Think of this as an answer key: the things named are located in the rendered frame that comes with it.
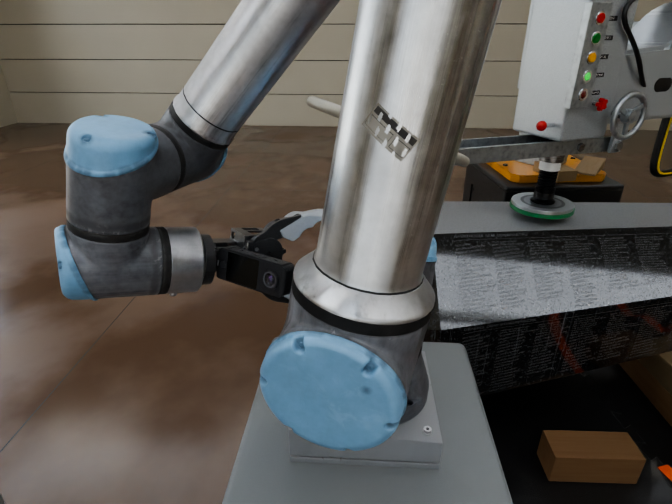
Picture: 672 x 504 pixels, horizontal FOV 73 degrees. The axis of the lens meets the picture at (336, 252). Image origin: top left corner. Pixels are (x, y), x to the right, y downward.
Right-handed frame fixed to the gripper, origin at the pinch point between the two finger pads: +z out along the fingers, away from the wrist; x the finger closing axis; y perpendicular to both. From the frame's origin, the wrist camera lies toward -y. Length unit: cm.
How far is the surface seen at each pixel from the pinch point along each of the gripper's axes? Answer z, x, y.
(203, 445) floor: 11, 98, 91
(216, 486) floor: 10, 101, 71
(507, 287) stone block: 90, 21, 30
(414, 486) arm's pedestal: 4.6, 27.5, -21.4
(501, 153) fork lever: 83, -21, 37
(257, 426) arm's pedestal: -9.9, 27.7, 0.1
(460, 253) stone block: 79, 13, 43
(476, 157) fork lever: 73, -19, 38
